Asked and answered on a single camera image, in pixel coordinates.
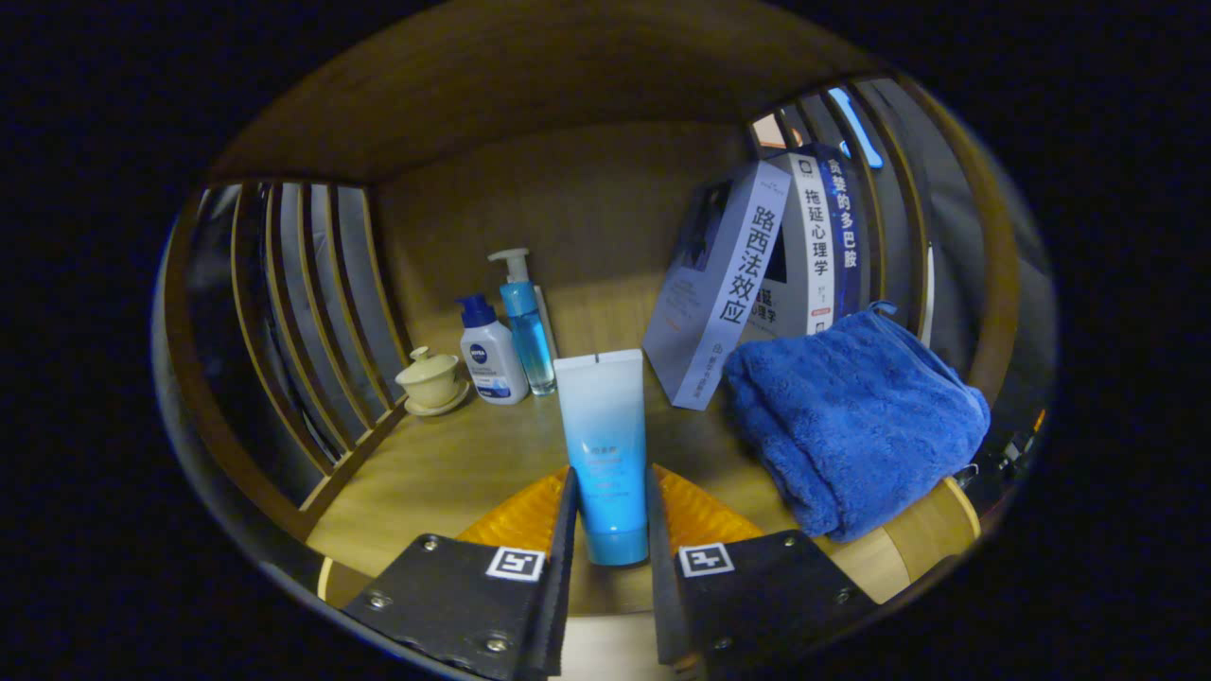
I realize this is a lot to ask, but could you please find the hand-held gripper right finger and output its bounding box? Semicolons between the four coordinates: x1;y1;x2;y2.
645;463;879;674

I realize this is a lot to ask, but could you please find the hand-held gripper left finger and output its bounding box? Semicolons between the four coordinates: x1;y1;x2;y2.
341;465;580;681

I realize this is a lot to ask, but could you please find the blue white tube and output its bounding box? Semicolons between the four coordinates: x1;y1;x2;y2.
553;349;651;567

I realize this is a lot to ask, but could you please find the wooden countertop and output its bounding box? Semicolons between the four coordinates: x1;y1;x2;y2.
306;312;985;616

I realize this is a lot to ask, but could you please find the wooden cabinet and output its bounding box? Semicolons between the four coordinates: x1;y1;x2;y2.
151;0;1056;654

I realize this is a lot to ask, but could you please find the white lotion bottle blue cap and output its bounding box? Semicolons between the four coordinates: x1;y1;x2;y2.
455;293;531;407

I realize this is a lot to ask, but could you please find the cream lidded teacup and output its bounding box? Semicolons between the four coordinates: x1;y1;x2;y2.
395;345;471;418

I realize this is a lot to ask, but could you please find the blue pump bottle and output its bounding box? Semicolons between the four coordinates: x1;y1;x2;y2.
487;248;558;396

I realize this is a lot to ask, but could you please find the blue towel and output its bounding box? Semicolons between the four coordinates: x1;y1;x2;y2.
724;301;992;543

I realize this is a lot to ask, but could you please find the lavender book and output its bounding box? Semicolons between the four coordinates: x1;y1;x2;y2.
641;161;793;412

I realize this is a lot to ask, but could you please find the black orange gripper device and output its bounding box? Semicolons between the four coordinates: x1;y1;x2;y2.
951;407;1049;516

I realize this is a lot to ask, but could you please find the white book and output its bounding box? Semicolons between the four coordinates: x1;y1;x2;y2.
743;151;838;343

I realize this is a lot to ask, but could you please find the light stand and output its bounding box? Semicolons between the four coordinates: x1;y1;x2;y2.
921;241;939;341

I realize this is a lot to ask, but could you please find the dark blue book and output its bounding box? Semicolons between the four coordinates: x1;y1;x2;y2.
804;142;867;323

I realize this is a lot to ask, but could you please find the black backdrop cloth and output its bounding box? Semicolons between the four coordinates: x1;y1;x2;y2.
156;76;1059;474

